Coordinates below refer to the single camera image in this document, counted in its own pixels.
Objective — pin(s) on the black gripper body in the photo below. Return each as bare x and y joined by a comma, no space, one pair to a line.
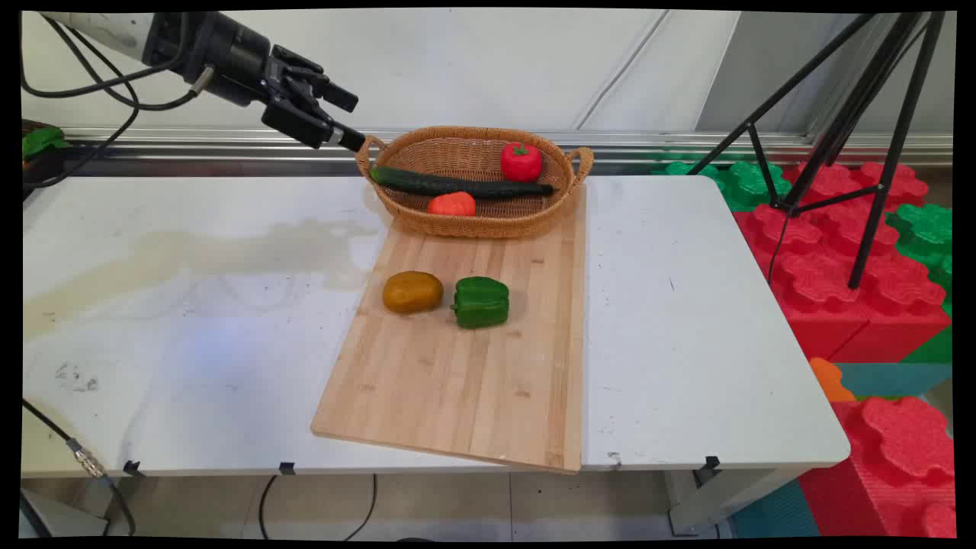
229,57

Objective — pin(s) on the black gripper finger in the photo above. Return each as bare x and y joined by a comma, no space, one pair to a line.
301,122
328,88

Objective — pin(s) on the brown yellow potato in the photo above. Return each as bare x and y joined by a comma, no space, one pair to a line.
412,292

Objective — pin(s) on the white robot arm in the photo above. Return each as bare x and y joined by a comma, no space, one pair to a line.
107,29

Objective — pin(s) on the dark green cucumber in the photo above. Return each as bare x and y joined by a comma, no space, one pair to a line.
457,184

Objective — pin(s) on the orange red tomato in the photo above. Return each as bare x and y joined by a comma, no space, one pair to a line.
451,204

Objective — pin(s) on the green toy vegetable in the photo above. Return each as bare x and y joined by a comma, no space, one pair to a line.
42,141

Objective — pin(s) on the woven wicker basket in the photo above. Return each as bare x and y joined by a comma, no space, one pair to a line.
488,221

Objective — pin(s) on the green bell pepper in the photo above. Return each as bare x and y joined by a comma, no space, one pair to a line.
482,303

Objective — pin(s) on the wooden cutting board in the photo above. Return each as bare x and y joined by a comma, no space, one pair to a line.
473,358

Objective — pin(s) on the black table clip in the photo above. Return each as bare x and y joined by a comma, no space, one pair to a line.
711,462
133,467
287,467

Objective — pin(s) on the green foam block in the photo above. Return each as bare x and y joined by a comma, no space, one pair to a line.
743,183
926,229

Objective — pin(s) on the black tripod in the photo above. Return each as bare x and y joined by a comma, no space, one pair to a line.
854,122

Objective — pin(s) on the large red foam block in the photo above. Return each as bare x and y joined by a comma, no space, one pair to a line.
831,259

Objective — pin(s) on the white table leg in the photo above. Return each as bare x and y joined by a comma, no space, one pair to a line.
717,499

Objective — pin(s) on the orange foam piece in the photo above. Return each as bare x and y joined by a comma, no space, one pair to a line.
829,380

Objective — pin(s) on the teal foam mat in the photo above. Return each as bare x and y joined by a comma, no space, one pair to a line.
892,379

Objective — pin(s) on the metal wall rail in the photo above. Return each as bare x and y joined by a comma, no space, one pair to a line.
648,145

